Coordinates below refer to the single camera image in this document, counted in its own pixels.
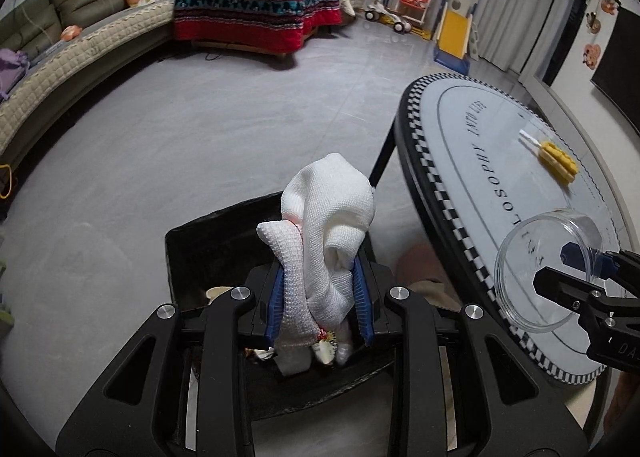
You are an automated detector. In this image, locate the clear plastic jar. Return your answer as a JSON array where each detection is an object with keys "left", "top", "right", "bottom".
[{"left": 494, "top": 209, "right": 603, "bottom": 333}]

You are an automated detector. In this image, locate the white cloth rag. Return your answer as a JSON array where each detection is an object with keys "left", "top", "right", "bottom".
[{"left": 256, "top": 153, "right": 375, "bottom": 375}]

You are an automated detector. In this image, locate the black trash bin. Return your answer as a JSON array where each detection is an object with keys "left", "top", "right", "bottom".
[{"left": 165, "top": 193, "right": 395, "bottom": 420}]

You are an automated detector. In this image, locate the person right hand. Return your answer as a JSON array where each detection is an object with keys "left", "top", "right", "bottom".
[{"left": 603, "top": 373, "right": 639, "bottom": 433}]

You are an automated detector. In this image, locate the white tv cabinet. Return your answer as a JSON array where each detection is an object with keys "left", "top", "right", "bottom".
[{"left": 521, "top": 75, "right": 639, "bottom": 179}]

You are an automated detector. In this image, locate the yellow toy slide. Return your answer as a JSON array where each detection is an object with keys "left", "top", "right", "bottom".
[{"left": 434, "top": 0, "right": 476, "bottom": 76}]

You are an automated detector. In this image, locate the white toy ride-on car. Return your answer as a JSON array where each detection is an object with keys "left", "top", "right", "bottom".
[{"left": 364, "top": 0, "right": 412, "bottom": 35}]

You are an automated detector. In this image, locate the green sofa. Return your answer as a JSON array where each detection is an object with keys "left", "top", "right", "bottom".
[{"left": 1, "top": 0, "right": 172, "bottom": 170}]

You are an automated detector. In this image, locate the purple cloth on sofa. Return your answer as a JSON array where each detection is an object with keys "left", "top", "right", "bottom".
[{"left": 0, "top": 49, "right": 29, "bottom": 102}]

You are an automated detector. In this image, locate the black wall television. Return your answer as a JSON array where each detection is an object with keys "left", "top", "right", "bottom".
[{"left": 591, "top": 8, "right": 640, "bottom": 132}]

